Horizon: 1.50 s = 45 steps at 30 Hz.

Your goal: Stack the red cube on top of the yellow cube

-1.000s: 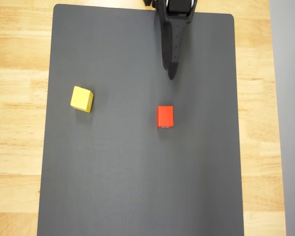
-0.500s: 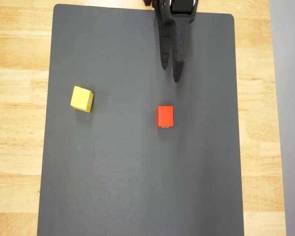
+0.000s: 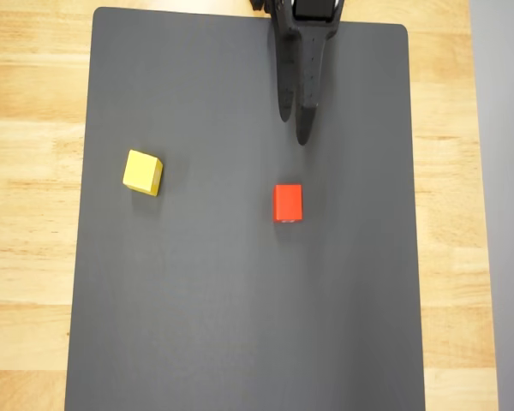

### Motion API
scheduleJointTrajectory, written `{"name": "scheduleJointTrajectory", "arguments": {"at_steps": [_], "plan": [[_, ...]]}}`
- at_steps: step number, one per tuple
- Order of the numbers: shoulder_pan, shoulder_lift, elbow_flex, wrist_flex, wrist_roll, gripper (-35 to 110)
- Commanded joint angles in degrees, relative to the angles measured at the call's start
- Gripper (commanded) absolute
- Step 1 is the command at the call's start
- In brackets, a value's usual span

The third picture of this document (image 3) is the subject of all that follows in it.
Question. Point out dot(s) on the yellow wooden letter cube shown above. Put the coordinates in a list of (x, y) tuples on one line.
[(140, 171)]

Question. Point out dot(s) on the black robot arm with base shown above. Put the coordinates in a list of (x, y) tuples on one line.
[(259, 4)]

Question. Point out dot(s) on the dark grey rubber mat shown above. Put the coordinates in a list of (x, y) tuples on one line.
[(240, 278)]

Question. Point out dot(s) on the red wooden letter cube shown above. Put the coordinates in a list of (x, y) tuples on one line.
[(288, 201)]

